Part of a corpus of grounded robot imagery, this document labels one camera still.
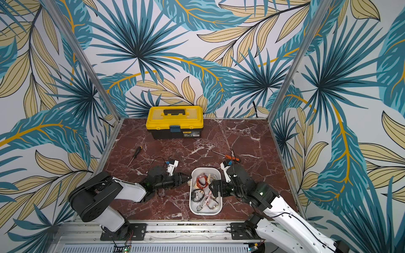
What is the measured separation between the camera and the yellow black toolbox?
38.3 inches

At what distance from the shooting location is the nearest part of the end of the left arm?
736 millimetres

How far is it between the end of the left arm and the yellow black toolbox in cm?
30

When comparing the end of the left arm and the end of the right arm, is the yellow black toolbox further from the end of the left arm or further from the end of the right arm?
the end of the right arm
